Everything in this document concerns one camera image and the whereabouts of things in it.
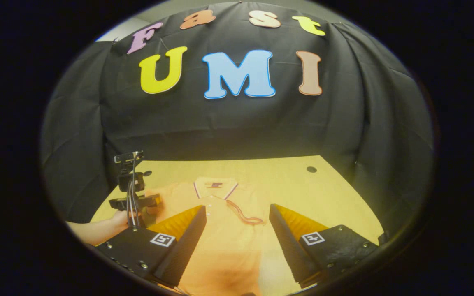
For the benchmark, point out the black backdrop cloth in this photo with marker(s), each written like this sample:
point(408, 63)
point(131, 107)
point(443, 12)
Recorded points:
point(179, 123)

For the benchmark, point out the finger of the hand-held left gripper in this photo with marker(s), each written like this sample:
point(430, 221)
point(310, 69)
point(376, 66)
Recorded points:
point(126, 203)

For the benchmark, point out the orange T-shirt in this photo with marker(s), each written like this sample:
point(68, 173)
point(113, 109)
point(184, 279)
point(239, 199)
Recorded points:
point(228, 246)

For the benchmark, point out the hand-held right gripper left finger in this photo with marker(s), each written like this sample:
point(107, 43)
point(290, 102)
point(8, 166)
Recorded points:
point(185, 246)

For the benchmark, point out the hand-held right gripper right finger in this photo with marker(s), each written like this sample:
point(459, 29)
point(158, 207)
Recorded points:
point(288, 246)

